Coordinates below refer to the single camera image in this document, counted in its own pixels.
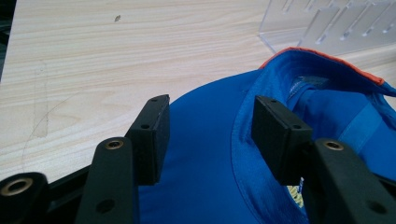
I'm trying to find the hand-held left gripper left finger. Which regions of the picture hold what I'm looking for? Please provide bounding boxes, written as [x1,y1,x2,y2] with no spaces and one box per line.
[74,93,171,224]

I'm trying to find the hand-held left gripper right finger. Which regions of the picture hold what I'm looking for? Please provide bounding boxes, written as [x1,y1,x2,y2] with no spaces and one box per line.
[251,95,396,224]

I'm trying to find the blue baseball cap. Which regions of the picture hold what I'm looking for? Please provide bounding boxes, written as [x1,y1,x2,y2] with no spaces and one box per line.
[138,46,396,224]

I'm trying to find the clear acrylic rack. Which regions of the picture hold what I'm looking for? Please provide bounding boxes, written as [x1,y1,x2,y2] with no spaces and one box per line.
[258,0,396,56]

